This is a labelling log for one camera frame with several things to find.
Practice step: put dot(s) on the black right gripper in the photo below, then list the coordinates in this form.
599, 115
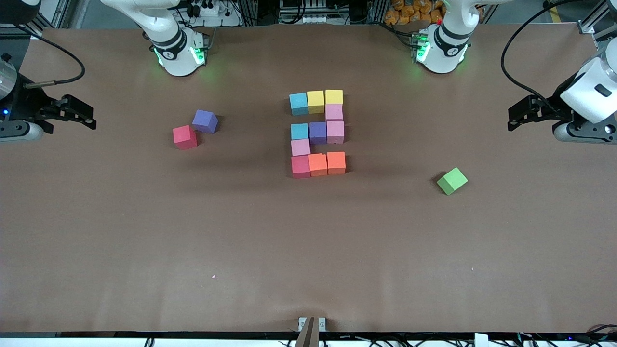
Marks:
30, 104

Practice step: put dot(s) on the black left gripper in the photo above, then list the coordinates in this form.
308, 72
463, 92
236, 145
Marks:
551, 108

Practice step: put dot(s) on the pink foam cube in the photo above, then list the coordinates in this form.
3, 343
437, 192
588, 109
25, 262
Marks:
300, 147
336, 132
334, 112

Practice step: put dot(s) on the yellow foam cube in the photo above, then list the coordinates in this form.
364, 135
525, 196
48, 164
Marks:
315, 101
333, 96

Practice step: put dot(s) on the orange foam cube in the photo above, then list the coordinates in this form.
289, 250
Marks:
336, 163
318, 164

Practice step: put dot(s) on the purple foam cube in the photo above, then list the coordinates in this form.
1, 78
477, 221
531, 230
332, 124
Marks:
205, 120
318, 132

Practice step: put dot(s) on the blue foam cube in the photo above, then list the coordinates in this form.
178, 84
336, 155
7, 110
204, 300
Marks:
299, 103
299, 131

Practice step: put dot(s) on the red foam cube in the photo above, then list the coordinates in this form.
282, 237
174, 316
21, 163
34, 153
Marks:
301, 166
184, 137

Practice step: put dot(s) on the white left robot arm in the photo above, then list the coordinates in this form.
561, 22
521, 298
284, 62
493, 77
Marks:
590, 91

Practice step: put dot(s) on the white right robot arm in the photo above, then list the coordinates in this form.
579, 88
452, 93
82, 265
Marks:
176, 58

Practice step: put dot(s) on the green foam cube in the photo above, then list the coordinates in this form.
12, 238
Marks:
452, 181

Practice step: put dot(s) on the bag of orange items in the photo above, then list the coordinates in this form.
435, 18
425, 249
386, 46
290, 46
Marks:
409, 12

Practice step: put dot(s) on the white power strip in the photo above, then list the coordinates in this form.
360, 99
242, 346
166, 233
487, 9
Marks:
207, 9
313, 19

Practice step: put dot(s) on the aluminium frame profile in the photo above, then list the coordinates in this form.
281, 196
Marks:
48, 14
595, 19

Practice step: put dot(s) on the grey metal camera bracket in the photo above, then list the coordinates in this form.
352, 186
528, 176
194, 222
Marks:
312, 327

